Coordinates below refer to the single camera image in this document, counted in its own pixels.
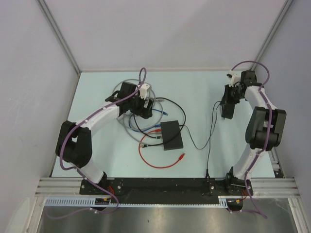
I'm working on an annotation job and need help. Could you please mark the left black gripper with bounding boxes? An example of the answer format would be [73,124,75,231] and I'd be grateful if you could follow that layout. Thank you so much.
[128,91,154,119]

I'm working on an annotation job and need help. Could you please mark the blue ethernet cable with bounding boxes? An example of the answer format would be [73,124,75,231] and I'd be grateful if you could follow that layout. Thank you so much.
[128,108,169,133]

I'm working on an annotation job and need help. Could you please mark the black power adapter cable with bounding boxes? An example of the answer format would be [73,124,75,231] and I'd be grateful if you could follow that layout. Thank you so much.
[179,101,235,179]

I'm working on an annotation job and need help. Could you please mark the black network switch box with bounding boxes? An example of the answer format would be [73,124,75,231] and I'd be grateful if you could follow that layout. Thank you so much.
[160,120,184,151]

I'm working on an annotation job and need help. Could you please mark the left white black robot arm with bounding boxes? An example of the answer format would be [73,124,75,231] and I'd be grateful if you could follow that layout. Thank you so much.
[55,82,154,194]

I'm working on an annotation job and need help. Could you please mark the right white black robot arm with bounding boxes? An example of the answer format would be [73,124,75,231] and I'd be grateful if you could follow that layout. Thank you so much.
[220,70,287,195]

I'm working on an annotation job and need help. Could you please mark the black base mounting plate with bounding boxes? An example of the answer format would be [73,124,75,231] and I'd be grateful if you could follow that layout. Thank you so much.
[79,176,254,205]

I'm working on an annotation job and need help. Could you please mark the grey ethernet cable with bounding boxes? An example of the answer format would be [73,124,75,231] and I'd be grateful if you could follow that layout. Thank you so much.
[112,79,166,146]

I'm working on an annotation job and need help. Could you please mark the red ethernet cable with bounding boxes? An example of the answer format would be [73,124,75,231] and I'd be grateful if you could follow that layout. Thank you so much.
[138,129,186,169]

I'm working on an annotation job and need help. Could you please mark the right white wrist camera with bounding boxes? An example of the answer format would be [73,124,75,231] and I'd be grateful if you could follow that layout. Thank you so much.
[227,70,241,87]

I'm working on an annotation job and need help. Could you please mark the black ethernet cable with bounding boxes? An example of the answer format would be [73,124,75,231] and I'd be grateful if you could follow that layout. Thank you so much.
[133,97,187,148]

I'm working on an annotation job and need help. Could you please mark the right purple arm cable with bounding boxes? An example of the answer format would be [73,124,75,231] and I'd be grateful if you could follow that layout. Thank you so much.
[229,60,272,219]

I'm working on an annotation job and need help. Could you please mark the aluminium front frame rail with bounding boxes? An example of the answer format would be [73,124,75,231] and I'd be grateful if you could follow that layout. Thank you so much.
[35,178,300,198]

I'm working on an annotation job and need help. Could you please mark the white slotted cable duct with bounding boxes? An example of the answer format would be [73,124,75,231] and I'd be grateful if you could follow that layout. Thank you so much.
[45,197,227,208]

